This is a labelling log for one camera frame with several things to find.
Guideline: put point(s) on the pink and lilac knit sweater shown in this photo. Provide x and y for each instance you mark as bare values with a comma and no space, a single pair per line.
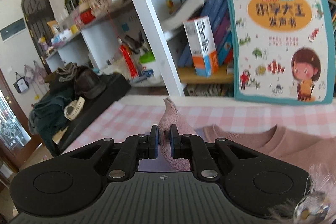
236,145

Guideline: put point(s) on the red hanging tassel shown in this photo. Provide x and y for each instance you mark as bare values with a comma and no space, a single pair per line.
128,60

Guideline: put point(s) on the white orange usmile box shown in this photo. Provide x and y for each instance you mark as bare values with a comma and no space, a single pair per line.
202,46

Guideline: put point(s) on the wooden white bookshelf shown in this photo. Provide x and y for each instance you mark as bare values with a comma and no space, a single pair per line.
183,16

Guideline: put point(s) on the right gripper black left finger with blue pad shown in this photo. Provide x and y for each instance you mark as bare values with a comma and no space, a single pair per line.
128,154

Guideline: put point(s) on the pink checkered table mat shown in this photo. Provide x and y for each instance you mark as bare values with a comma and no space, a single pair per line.
300,123

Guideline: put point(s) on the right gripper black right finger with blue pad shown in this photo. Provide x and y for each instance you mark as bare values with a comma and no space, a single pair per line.
194,149

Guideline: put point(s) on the white wristwatch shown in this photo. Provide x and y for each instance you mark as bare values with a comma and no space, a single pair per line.
74,108

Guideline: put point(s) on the white mug green lid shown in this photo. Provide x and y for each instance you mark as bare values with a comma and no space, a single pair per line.
150,68

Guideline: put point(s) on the teal children's sound book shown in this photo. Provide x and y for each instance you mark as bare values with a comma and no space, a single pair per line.
284,51

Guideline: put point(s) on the black leather shoe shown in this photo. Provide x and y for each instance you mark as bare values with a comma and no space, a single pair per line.
73,81

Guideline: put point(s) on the dark green clothing pile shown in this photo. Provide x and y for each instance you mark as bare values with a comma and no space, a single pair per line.
47,118

